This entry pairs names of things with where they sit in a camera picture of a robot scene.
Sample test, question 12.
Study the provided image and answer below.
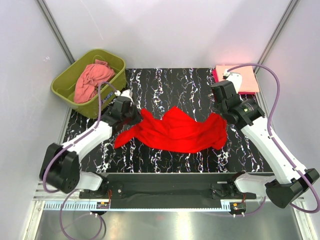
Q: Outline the red t shirt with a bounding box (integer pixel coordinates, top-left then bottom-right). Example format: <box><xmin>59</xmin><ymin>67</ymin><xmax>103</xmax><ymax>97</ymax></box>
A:
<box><xmin>114</xmin><ymin>106</ymin><xmax>227</xmax><ymax>154</ymax></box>

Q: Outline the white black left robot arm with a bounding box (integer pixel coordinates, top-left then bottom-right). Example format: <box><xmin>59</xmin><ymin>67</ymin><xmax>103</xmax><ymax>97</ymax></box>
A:
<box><xmin>39</xmin><ymin>90</ymin><xmax>142</xmax><ymax>194</ymax></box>

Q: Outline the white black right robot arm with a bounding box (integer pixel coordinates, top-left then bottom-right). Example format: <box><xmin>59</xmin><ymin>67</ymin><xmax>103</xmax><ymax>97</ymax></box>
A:
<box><xmin>211</xmin><ymin>72</ymin><xmax>320</xmax><ymax>209</ymax></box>

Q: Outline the folded light pink t shirt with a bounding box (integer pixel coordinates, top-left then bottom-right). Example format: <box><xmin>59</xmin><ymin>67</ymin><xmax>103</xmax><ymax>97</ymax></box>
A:
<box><xmin>215</xmin><ymin>64</ymin><xmax>260</xmax><ymax>94</ymax></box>

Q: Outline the folded magenta t shirt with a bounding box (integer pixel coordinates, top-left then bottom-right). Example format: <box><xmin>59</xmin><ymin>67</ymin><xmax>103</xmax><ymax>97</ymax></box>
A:
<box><xmin>211</xmin><ymin>68</ymin><xmax>257</xmax><ymax>96</ymax></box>

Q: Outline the crumpled salmon pink t shirt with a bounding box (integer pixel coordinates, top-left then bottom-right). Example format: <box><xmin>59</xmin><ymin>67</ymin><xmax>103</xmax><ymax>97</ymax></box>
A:
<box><xmin>73</xmin><ymin>59</ymin><xmax>115</xmax><ymax>104</ymax></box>

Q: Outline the olive green plastic basket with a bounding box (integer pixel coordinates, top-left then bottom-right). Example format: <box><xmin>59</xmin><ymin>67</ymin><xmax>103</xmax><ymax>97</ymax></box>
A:
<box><xmin>51</xmin><ymin>48</ymin><xmax>127</xmax><ymax>119</ymax></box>

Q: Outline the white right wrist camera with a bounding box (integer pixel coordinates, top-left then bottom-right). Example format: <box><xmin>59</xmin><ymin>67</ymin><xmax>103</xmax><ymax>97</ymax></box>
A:
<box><xmin>222</xmin><ymin>69</ymin><xmax>241</xmax><ymax>80</ymax></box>

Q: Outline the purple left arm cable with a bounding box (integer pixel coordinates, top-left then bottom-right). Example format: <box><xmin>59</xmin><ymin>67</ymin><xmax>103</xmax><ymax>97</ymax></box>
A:
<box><xmin>41</xmin><ymin>81</ymin><xmax>126</xmax><ymax>240</ymax></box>

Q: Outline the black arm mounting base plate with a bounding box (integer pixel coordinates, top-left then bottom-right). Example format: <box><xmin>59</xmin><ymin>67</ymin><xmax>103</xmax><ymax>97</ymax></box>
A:
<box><xmin>79</xmin><ymin>173</ymin><xmax>257</xmax><ymax>207</ymax></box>

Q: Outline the aluminium front rail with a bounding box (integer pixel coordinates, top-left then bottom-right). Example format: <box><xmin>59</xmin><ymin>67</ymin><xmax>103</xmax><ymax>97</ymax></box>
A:
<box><xmin>33</xmin><ymin>181</ymin><xmax>81</xmax><ymax>201</ymax></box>

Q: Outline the white slotted cable duct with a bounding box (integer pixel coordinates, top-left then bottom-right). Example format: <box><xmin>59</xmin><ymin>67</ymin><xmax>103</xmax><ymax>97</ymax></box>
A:
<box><xmin>44</xmin><ymin>200</ymin><xmax>231</xmax><ymax>213</ymax></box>

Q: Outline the left aluminium frame post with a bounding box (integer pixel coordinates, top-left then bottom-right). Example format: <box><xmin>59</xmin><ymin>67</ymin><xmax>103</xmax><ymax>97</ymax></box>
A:
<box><xmin>35</xmin><ymin>0</ymin><xmax>76</xmax><ymax>65</ymax></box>

